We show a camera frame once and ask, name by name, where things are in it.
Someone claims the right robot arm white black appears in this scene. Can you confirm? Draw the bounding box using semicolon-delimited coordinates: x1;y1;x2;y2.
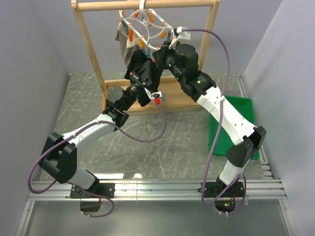
153;44;266;197

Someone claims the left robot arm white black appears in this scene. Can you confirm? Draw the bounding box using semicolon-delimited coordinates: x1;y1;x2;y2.
38;59;160;198

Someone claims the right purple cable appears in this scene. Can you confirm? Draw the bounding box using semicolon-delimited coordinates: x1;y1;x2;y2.
183;28;248;216

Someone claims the grey underwear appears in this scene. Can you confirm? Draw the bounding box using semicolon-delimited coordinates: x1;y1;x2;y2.
115;23;140;67

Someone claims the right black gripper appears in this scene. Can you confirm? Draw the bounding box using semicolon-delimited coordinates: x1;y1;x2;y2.
152;42;185;84

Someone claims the black underwear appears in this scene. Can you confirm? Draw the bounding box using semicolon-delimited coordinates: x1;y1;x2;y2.
125;49;162;107

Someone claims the wooden hanging rack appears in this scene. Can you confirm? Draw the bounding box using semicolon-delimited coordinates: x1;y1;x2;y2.
71;0;220;112

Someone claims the aluminium mounting rail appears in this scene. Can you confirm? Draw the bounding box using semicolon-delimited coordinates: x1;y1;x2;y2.
27;179;286;201

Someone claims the white plastic clip hanger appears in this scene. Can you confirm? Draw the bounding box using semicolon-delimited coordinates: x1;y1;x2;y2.
119;0;173;52

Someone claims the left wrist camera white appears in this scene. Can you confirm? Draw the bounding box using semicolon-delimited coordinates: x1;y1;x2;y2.
145;88;165;105

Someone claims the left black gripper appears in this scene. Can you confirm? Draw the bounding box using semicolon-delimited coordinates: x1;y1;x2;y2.
122;61;156;111

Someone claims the orange clothes peg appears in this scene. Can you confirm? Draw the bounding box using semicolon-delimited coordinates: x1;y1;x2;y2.
139;38;146;51

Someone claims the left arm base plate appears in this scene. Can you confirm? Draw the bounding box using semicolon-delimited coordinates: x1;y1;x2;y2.
70;183;115;199

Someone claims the green plastic tray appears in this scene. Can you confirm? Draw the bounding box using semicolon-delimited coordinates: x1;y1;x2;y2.
208;95;255;157

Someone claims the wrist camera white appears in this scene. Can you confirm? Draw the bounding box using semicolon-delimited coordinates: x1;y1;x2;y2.
145;88;165;105
169;27;191;49

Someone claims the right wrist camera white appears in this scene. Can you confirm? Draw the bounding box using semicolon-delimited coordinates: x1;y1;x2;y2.
169;27;191;49

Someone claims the teal clothes peg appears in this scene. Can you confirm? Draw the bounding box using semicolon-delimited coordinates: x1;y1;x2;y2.
143;49;151;58

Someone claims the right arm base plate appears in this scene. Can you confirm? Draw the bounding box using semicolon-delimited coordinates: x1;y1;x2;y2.
204;181;245;198

